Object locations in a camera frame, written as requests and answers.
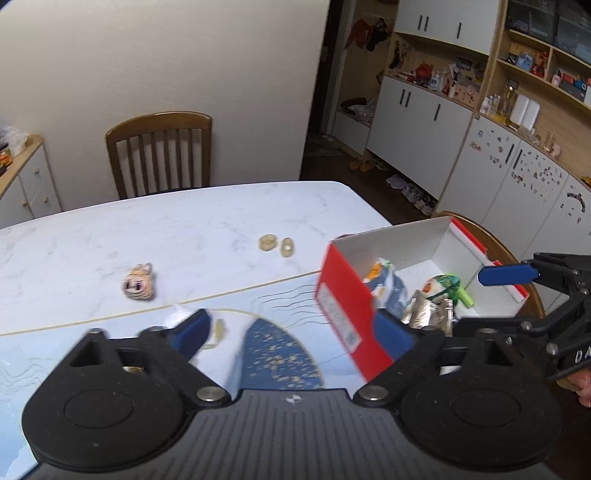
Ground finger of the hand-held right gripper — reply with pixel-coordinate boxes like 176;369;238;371
478;251;591;297
451;290;591;345

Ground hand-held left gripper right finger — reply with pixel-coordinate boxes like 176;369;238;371
351;309;525;408

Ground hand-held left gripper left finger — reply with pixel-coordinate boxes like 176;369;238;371
69;308;232;408

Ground silver foil packet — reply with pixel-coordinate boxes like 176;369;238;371
401;290;455;335

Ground white blue snack packet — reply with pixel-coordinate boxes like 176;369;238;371
365;258;409;319

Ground green tasselled sachet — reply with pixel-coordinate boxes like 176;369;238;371
422;273;462;305

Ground red shoe box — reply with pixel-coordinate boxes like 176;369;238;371
314;216;531;384

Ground plush animal head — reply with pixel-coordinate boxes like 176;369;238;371
124;262;155;302

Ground person's right hand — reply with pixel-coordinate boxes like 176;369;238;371
567;370;591;409

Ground round-backed wooden chair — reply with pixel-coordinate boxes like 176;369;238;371
436;211;546;319

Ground blue printed table mat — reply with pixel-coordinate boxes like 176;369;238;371
0;270;370;480

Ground row of pale shoes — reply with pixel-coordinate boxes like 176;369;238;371
385;174;435;217

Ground white rounded containers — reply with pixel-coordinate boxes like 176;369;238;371
512;95;541;130

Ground yellow oil bottle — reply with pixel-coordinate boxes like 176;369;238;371
505;80;518;125

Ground slatted wooden chair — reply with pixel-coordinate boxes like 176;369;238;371
105;111;213;200

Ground white sideboard cabinet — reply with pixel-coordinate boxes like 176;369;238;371
0;134;63;229

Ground bundle of plastic bags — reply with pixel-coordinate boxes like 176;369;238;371
341;96;377;121

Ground dark door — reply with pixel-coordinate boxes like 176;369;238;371
317;0;334;137

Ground clear plastic bag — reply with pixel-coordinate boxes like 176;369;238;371
0;124;28;158

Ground dark hanging bag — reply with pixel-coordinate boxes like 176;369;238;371
367;18;393;51

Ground red hanging bag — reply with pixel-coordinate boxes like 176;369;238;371
346;18;370;49

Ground white wooden wall cabinet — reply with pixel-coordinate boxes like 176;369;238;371
330;0;591;278

